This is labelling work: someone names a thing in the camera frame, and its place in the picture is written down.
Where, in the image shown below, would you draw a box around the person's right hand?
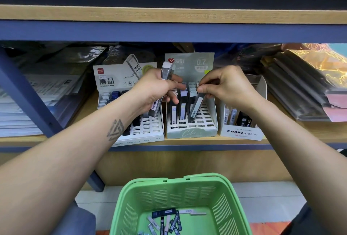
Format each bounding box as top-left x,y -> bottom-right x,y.
196,65 -> 262,111

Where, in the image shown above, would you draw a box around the person's left hand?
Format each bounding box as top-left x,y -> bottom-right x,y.
130,68 -> 188,117

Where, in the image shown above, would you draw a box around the bundle of lead cases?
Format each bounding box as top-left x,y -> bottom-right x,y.
149,61 -> 175,118

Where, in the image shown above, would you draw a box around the white display box red label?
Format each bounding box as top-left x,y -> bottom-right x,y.
92,54 -> 165,147

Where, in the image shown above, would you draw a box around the single lead case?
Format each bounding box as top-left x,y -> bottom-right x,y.
190,92 -> 206,120

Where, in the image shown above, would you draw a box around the clear plastic display box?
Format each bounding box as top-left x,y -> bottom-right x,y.
219,74 -> 268,141

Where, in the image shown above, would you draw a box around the pale green display box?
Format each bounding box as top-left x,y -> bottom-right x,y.
164,52 -> 219,139

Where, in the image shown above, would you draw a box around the green plastic basket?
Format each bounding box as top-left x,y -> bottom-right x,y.
110,173 -> 253,235

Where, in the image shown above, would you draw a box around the pile of lead cases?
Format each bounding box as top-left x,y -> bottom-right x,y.
138,206 -> 208,235

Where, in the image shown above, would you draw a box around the person's left forearm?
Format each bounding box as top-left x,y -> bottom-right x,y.
0,98 -> 150,235

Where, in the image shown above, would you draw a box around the person's right forearm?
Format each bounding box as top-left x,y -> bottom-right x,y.
244,96 -> 347,235

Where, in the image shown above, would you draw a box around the dark plastic-wrapped packs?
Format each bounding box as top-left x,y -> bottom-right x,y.
222,43 -> 347,122

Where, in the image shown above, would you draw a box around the stack of wrapped paper packs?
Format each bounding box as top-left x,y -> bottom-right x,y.
0,45 -> 107,138

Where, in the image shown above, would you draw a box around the colourful printed mat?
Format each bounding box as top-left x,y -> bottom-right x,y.
97,221 -> 294,235

